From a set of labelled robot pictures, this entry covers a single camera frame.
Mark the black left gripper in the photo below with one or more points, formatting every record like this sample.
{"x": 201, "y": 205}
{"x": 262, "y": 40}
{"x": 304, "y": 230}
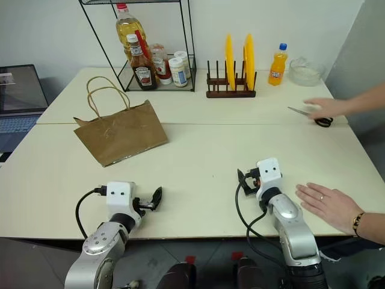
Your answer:
{"x": 142, "y": 205}

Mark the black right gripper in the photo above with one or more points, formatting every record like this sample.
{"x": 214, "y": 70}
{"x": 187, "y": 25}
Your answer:
{"x": 254, "y": 180}

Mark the person's left forearm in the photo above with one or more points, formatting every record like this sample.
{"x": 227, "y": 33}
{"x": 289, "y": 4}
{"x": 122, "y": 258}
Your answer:
{"x": 373, "y": 227}

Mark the person's right forearm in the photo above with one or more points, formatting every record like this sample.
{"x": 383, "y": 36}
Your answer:
{"x": 368, "y": 97}

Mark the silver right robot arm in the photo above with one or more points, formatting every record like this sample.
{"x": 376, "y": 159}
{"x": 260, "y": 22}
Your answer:
{"x": 296, "y": 231}

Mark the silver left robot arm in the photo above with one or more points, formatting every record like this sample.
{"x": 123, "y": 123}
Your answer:
{"x": 99, "y": 244}

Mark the person's left hand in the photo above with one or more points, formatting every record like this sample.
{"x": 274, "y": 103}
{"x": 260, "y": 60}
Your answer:
{"x": 331, "y": 207}

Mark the person's right hand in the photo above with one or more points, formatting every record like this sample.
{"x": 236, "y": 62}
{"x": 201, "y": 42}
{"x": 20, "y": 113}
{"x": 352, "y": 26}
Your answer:
{"x": 329, "y": 106}

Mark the red tag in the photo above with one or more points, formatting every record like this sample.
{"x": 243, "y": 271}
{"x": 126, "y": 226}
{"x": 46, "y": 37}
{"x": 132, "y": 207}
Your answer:
{"x": 190, "y": 259}

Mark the dark rounded shape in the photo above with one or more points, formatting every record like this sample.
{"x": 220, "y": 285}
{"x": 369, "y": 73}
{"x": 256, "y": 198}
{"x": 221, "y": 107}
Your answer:
{"x": 177, "y": 277}
{"x": 252, "y": 274}

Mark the dark wooden plate rack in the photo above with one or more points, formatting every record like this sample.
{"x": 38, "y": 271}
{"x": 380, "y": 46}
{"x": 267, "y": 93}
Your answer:
{"x": 230, "y": 91}

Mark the orange soda bottle blue cap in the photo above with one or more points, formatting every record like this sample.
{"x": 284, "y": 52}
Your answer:
{"x": 277, "y": 70}

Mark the yellow plate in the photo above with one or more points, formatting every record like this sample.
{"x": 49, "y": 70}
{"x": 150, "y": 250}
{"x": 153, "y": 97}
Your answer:
{"x": 249, "y": 61}
{"x": 230, "y": 64}

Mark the clear glass bowl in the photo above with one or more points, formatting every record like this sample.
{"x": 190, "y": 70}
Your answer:
{"x": 306, "y": 73}

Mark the dark glass ketchup bottle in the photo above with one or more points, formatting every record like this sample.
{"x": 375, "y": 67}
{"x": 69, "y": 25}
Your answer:
{"x": 143, "y": 73}

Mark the white seasoning jar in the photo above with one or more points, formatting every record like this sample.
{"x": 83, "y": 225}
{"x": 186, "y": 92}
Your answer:
{"x": 184, "y": 58}
{"x": 178, "y": 73}

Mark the red squeeze ketchup bottle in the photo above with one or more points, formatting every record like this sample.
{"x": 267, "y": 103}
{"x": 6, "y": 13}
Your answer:
{"x": 162, "y": 66}

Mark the open laptop computer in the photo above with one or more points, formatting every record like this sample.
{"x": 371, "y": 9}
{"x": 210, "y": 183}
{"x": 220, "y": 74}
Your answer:
{"x": 18, "y": 102}

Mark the large yellow cooking oil bottle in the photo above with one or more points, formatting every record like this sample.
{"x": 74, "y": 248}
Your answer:
{"x": 129, "y": 31}

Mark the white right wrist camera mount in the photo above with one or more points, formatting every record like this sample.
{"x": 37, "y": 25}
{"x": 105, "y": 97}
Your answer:
{"x": 269, "y": 174}

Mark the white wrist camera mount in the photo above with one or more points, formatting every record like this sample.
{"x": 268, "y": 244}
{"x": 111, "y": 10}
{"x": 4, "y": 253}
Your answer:
{"x": 269, "y": 174}
{"x": 118, "y": 197}

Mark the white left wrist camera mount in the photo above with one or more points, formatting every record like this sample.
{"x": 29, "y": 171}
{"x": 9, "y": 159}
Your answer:
{"x": 118, "y": 197}

